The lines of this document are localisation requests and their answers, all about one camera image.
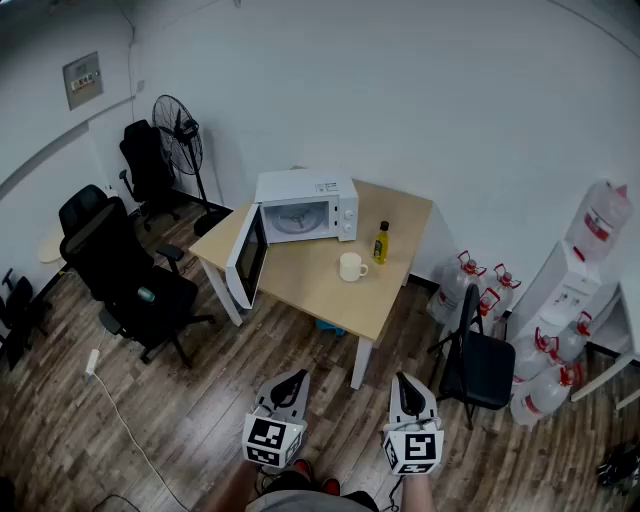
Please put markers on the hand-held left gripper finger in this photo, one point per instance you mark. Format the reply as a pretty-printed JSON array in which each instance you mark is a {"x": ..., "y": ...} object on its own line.
[
  {"x": 265, "y": 395},
  {"x": 303, "y": 400}
]

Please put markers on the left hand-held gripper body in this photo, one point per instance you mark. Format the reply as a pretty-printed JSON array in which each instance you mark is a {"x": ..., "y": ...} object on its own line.
[{"x": 270, "y": 435}]

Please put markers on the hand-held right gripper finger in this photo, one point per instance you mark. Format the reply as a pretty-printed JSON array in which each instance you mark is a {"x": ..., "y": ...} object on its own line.
[
  {"x": 395, "y": 400},
  {"x": 430, "y": 402}
]

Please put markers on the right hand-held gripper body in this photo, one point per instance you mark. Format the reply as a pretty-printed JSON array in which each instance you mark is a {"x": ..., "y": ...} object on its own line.
[{"x": 415, "y": 447}]

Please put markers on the cream ceramic mug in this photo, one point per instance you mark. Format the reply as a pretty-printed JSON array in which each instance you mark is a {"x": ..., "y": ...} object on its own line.
[{"x": 350, "y": 267}]

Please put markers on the white microwave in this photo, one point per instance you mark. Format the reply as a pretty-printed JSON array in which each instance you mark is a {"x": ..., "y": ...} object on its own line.
[{"x": 300, "y": 187}]

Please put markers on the person's right forearm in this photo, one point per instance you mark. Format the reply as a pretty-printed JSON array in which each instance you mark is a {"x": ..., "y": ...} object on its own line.
[{"x": 419, "y": 495}]

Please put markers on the person's left forearm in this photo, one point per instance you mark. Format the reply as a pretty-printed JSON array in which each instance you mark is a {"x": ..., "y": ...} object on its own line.
[{"x": 235, "y": 487}]

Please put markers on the person's red left shoe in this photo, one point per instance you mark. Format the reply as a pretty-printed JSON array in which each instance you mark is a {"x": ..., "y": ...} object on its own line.
[{"x": 303, "y": 467}]

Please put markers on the person's red shoe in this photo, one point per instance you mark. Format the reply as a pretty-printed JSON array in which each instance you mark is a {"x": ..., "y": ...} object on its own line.
[
  {"x": 331, "y": 486},
  {"x": 303, "y": 467}
]

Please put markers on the person's black shorts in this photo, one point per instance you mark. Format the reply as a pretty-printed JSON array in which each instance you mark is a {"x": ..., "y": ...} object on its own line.
[{"x": 285, "y": 482}]

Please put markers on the black folding chair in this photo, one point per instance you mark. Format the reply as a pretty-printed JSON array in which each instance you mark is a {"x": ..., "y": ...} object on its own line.
[{"x": 480, "y": 360}]

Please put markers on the person's grey shirt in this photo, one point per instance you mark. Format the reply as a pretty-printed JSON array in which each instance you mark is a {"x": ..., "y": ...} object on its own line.
[{"x": 305, "y": 502}]

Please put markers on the blue box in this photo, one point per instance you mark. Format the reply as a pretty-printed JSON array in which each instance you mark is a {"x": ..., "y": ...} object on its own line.
[{"x": 330, "y": 328}]

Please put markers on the person's red right shoe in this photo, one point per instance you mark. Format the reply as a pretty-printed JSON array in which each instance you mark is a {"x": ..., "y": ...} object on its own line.
[{"x": 331, "y": 486}]

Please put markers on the wooden table white legs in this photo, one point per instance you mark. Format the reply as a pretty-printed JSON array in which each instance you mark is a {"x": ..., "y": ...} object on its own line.
[{"x": 320, "y": 300}]

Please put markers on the group of red-capped water jugs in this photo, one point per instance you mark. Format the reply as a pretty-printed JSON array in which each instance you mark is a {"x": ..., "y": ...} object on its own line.
[{"x": 535, "y": 395}]

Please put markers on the yellow oil bottle black cap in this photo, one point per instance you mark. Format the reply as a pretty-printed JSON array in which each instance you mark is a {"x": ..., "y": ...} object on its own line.
[{"x": 380, "y": 247}]

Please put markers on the white water dispenser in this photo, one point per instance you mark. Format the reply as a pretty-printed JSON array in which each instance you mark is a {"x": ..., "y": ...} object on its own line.
[{"x": 555, "y": 295}]

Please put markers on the black mesh headrest office chair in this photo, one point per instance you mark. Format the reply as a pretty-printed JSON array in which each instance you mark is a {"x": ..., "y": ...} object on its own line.
[{"x": 125, "y": 270}]

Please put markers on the white desk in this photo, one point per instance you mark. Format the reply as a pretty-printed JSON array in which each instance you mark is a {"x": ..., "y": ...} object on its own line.
[{"x": 612, "y": 320}]

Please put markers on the black bag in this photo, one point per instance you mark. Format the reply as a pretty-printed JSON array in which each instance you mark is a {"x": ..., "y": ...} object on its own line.
[{"x": 620, "y": 470}]

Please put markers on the large water jug red label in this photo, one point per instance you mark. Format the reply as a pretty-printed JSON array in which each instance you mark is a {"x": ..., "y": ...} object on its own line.
[{"x": 600, "y": 220}]

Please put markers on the small black chair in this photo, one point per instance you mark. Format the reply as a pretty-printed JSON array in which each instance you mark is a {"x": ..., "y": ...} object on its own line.
[{"x": 20, "y": 315}]

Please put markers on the light wooden round table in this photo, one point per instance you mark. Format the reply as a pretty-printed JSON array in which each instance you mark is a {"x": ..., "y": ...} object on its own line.
[{"x": 50, "y": 247}]

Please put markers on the black padded office chair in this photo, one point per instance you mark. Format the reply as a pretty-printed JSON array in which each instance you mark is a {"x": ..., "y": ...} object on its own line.
[{"x": 145, "y": 160}]

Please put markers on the black standing floor fan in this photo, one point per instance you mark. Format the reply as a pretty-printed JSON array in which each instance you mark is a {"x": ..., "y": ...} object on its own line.
[{"x": 176, "y": 135}]

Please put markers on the white wall switch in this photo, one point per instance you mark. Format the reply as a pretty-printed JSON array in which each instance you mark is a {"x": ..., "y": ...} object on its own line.
[{"x": 140, "y": 86}]

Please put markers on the grey wall electrical panel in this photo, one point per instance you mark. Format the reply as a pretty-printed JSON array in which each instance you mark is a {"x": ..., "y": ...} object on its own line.
[{"x": 83, "y": 80}]

